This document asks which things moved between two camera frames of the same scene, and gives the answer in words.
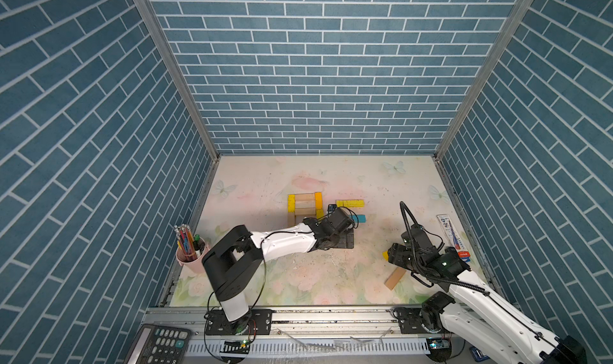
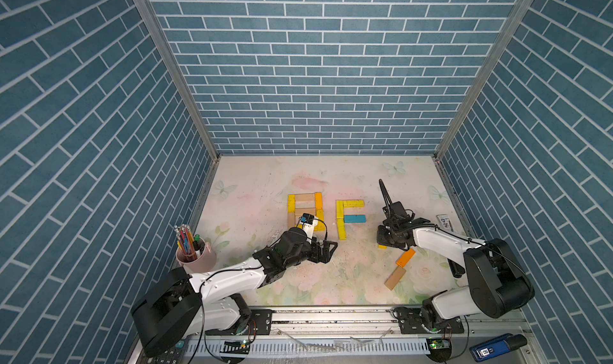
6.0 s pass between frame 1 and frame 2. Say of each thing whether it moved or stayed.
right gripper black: moved
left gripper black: moved
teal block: stayed
